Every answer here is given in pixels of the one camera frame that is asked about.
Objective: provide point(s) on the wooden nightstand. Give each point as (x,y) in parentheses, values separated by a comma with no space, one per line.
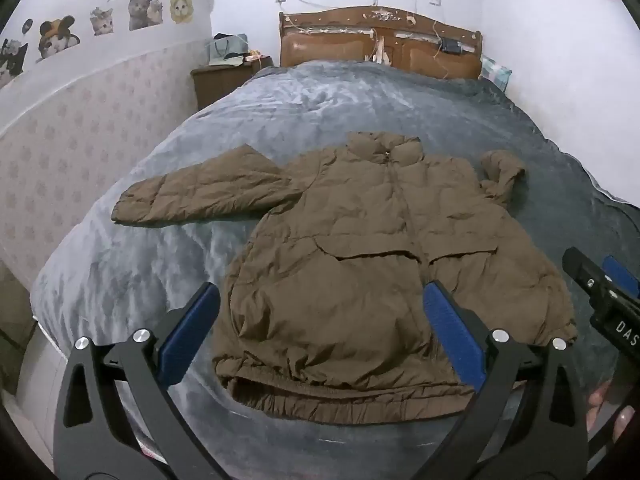
(220,85)

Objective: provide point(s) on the calico cat wall sticker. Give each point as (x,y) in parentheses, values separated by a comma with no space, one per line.
(57,37)

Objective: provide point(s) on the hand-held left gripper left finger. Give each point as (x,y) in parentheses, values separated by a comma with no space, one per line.
(190,330)

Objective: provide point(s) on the small pink packet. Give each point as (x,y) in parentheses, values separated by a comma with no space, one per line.
(257,59)

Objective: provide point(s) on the checked pillow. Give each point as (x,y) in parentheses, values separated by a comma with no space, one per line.
(495,72)

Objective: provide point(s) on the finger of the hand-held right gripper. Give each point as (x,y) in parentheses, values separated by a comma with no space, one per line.
(622,275)
(585,275)

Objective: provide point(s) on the white mattress side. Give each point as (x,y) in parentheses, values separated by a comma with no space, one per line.
(40,400)

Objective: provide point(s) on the person's right hand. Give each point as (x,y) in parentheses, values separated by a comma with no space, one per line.
(600,405)

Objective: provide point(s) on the yellow flower cat sticker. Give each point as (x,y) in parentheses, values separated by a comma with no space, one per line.
(181,7)

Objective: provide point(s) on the wooden bed headboard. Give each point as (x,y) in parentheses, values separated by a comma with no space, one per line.
(325,50)

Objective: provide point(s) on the black white cat sticker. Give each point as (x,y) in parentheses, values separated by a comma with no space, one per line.
(11,62)

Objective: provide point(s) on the pale green paper bag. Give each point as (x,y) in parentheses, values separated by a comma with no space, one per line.
(225,50)

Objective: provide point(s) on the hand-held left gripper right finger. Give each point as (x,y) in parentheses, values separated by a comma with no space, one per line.
(452,340)

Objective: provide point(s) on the black device on headboard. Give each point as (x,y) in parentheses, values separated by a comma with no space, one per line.
(451,45)

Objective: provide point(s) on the brown puffer jacket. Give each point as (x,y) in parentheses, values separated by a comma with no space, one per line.
(350,260)

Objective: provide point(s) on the small kitten wall sticker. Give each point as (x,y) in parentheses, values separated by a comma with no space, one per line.
(102,21)

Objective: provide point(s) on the grey cats wall sticker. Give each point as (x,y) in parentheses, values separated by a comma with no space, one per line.
(145,10)

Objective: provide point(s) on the grey plush blanket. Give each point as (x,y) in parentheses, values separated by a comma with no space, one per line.
(300,105)

